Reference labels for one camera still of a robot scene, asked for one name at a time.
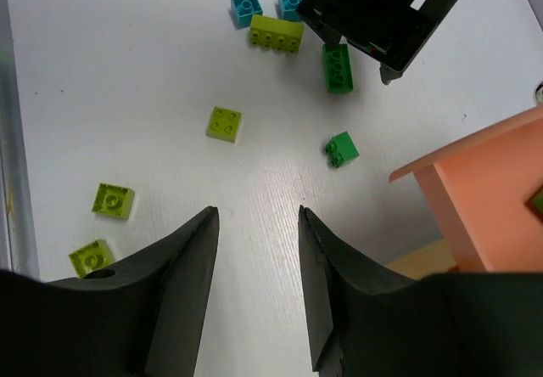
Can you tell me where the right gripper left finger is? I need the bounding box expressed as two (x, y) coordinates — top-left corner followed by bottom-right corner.
(1, 206), (220, 376)

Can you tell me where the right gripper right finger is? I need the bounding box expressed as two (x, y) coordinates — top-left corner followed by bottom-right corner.
(299, 207), (542, 376)

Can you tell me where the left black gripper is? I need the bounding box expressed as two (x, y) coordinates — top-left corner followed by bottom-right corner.
(297, 0), (458, 86)

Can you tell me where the long green lego brick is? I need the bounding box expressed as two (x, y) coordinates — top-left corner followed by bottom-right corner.
(322, 44), (354, 93)

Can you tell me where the lime square lego brick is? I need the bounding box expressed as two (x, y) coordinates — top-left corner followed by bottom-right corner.
(92, 183), (135, 220)
(69, 239), (115, 278)
(206, 106), (242, 143)

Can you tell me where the small green lego brick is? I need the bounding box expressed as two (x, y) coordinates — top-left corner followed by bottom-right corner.
(324, 132), (360, 168)

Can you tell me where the orange drawer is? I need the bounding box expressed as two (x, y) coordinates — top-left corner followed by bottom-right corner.
(389, 105), (542, 272)

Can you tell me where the large green lego brick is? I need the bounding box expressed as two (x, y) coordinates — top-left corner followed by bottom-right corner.
(525, 188), (543, 222)

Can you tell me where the long lime lego brick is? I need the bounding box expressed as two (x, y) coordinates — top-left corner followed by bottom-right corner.
(249, 14), (304, 53)

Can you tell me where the long cyan lego brick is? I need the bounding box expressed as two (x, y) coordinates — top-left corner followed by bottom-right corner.
(277, 0), (302, 22)

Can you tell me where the small cyan lego brick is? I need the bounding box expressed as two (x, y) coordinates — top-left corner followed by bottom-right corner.
(231, 0), (263, 29)

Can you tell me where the aluminium table rail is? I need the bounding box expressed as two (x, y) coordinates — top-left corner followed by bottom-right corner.
(1, 0), (40, 279)

